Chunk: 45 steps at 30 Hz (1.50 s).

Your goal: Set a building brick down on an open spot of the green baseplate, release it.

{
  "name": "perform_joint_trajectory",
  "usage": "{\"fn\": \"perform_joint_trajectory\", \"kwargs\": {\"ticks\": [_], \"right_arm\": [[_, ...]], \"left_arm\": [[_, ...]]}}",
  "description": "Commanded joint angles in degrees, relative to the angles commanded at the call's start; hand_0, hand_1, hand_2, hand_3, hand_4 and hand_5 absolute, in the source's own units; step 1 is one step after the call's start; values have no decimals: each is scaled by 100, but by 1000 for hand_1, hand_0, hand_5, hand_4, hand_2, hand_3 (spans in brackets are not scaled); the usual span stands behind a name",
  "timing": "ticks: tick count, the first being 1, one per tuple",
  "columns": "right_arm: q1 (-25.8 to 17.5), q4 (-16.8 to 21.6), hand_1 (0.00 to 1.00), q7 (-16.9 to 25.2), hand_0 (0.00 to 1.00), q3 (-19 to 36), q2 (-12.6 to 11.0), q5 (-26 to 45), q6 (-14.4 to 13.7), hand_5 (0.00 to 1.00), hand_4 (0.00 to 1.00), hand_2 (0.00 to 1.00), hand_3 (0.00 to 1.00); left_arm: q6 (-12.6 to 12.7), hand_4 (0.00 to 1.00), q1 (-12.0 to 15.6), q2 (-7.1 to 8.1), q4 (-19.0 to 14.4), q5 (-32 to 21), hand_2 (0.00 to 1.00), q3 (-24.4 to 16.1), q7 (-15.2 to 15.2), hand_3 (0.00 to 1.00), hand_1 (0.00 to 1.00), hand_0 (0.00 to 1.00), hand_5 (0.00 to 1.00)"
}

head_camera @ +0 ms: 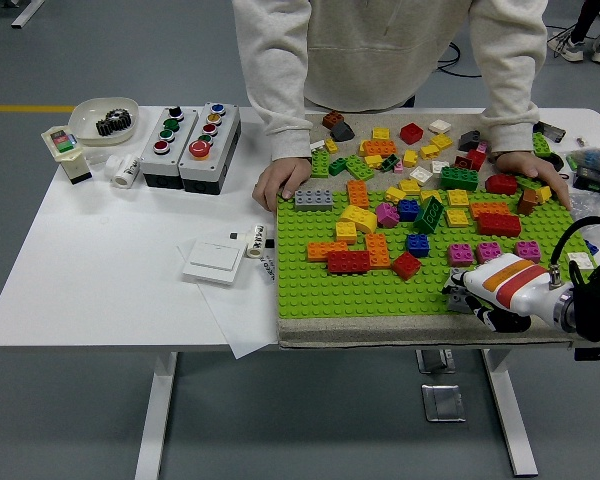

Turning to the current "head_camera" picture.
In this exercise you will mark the person's right hand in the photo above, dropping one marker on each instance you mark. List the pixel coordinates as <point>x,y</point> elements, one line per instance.
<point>285,175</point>

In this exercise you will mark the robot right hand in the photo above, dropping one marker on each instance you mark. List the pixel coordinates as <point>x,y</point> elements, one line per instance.
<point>515,285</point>

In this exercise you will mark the person's left hand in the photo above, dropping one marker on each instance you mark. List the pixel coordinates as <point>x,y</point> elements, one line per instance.
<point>525,162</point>

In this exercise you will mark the pink two-by-two brick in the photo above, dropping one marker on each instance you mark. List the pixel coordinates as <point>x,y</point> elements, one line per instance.
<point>461,255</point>
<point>528,251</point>
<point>388,215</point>
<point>489,251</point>

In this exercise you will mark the grey two-by-four brick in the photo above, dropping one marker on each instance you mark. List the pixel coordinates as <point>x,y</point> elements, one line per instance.
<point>314,200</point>
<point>457,301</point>

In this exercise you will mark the green studded baseplate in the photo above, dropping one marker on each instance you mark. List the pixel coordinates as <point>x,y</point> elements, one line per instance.
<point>330,295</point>

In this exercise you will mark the lime two-by-four brick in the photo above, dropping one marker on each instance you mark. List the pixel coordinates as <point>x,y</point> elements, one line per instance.
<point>320,164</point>
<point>541,145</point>
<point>360,168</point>
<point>527,182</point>

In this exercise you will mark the red curved brick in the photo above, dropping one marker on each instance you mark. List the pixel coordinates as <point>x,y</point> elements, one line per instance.
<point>501,184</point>

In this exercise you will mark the small yellow brick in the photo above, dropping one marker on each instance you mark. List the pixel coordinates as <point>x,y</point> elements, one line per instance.
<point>543,194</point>
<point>410,187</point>
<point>395,194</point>
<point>412,159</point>
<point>430,152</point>
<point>332,146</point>
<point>374,162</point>
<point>430,194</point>

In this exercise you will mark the brown-orange brick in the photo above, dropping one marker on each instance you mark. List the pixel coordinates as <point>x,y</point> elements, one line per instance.
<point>527,202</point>

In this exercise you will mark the small white plate brick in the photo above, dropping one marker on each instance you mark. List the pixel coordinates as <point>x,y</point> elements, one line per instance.
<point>317,145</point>

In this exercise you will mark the red two-by-two brick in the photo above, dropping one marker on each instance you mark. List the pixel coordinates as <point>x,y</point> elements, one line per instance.
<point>406,266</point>
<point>477,159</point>
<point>412,133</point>

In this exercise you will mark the orange two-by-four brick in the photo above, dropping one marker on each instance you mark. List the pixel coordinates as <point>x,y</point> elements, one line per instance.
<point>324,251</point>
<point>378,248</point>
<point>358,194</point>
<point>487,207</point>
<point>380,148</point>

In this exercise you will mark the dark grey slope brick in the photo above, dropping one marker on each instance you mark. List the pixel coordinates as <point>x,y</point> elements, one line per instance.
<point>343,131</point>
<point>470,141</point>

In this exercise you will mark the red two-by-four brick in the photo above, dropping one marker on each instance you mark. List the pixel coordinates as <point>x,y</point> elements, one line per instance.
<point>500,225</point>
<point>349,262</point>

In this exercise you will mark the dark red brick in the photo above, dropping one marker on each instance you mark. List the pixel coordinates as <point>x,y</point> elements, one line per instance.
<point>463,163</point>

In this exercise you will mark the dark green two-by-four brick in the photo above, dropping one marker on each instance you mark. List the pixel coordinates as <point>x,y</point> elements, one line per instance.
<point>460,178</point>

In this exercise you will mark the white square plate brick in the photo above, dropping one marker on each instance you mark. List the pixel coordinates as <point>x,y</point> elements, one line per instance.
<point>421,175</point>
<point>580,261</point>
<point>441,127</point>

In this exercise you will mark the brown two-by-two brick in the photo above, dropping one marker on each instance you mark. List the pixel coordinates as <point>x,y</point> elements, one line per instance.
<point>333,119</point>

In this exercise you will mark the yellow two-by-two brick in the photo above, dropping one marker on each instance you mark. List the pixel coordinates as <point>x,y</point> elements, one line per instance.
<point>457,218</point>
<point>346,232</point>
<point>458,198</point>
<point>381,133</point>
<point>442,142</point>

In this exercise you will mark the yellow curved brick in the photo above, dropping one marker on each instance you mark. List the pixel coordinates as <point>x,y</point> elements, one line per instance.
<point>359,219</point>

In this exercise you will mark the blue two-by-two brick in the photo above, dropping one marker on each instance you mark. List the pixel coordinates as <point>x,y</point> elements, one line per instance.
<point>418,245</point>
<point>408,210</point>

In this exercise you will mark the small dark green brick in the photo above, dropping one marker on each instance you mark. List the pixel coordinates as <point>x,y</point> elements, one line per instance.
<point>391,162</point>

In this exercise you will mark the black round part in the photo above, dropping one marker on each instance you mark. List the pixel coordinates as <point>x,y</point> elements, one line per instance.
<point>557,161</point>

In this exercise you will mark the black rectangular device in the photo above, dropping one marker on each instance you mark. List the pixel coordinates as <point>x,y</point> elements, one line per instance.
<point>554,132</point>

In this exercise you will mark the small green plastic piece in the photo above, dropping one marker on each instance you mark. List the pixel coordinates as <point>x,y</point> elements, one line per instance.
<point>572,161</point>

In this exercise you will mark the small brass screw part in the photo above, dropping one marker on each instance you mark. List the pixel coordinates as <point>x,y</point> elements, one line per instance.
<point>580,140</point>

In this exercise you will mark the white labelled tube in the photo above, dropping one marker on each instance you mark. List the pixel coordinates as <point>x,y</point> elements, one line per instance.
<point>256,240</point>

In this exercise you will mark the grey emergency-stop control box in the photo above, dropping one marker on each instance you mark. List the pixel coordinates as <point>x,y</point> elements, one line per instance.
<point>220,145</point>

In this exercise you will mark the bag of blue parts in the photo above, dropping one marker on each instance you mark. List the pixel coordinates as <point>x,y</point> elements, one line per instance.
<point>597,160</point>

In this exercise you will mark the black box device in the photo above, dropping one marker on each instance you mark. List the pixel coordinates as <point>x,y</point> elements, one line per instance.
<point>597,181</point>

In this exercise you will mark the clear plastic bag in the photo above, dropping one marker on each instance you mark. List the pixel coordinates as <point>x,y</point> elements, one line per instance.
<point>592,205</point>

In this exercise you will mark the small blue-green piece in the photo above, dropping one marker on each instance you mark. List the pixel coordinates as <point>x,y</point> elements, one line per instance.
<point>591,248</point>

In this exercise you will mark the black table control panel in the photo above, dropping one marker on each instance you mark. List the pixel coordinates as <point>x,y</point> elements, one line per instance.
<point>597,354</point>

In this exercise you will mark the metal floor socket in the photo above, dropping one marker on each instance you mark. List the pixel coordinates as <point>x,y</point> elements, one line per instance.
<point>435,361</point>

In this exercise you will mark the grey four-button control box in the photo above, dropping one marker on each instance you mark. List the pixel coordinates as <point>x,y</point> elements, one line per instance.
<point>172,157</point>

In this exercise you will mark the person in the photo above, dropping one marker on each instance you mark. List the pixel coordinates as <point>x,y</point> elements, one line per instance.
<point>572,50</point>

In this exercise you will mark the white table leg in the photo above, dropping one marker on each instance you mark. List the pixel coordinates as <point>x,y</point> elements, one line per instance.
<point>155,425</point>
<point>510,415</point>

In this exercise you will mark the metal floor box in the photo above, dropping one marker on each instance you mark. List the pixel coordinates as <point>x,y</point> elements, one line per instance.
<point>443,402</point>

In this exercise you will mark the white paper sheet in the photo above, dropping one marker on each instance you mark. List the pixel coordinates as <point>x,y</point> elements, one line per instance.
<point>240,320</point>

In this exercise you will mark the white pipe tee fitting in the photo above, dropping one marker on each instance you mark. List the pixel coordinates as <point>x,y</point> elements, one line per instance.
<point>125,175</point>

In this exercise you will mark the person's torso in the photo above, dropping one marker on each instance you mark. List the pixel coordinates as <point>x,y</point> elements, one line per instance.
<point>390,50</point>

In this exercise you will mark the dark metal gear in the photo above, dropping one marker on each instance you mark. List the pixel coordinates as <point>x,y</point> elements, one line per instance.
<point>121,117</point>
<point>107,127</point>

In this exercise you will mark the white plastic bowl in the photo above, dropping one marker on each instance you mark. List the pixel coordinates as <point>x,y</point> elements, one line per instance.
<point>87,117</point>

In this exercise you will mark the white desk foot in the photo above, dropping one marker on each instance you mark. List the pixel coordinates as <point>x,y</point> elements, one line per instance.
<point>27,14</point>

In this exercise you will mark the white wall switch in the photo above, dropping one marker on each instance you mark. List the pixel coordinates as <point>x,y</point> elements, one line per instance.
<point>212,260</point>

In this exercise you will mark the beige red-green switch unit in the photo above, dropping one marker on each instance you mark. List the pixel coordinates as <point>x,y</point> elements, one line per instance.
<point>65,142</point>

